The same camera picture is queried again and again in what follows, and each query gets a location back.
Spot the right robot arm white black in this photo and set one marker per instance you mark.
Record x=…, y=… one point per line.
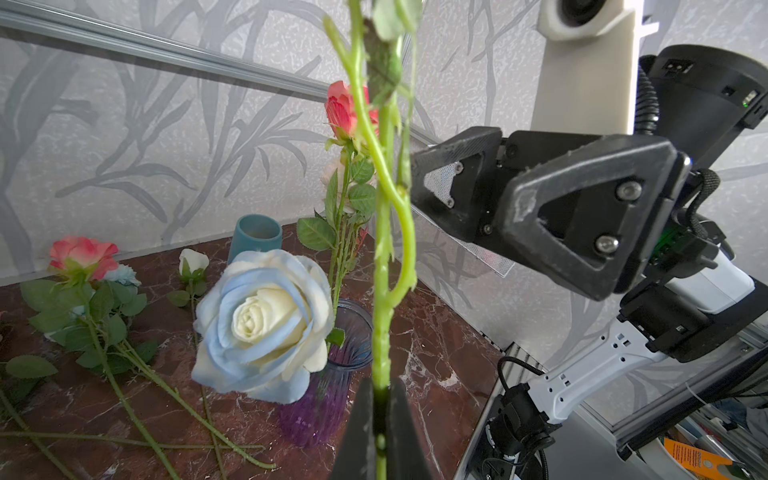
x=690, y=297

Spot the horizontal aluminium frame bar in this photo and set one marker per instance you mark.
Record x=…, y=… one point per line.
x=40, y=19

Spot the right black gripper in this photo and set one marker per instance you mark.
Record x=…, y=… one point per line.
x=584, y=210

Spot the blue white rose stem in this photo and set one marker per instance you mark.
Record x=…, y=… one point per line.
x=263, y=327

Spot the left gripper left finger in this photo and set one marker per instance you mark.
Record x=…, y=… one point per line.
x=355, y=459

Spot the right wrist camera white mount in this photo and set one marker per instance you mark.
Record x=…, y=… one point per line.
x=589, y=72

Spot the purple blue glass vase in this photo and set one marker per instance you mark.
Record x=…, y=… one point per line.
x=318, y=414

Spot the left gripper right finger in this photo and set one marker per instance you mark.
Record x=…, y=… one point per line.
x=405, y=459

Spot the pink rose flower stem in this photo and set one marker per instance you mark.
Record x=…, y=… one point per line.
x=349, y=183

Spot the dark pink rose stem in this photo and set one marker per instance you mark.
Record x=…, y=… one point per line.
x=85, y=307

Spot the teal ceramic cylinder vase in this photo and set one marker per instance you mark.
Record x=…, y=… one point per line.
x=255, y=232

